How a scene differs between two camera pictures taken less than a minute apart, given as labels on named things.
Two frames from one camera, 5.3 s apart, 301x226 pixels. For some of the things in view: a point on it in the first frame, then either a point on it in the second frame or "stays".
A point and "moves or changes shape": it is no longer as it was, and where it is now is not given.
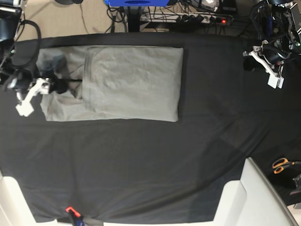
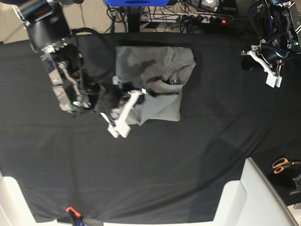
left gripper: [22, 80] to [109, 95]
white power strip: [186, 18] stays
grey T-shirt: [117, 83] moves or changes shape
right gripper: [276, 52] stays
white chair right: [252, 201] stays
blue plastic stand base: [136, 3] stays
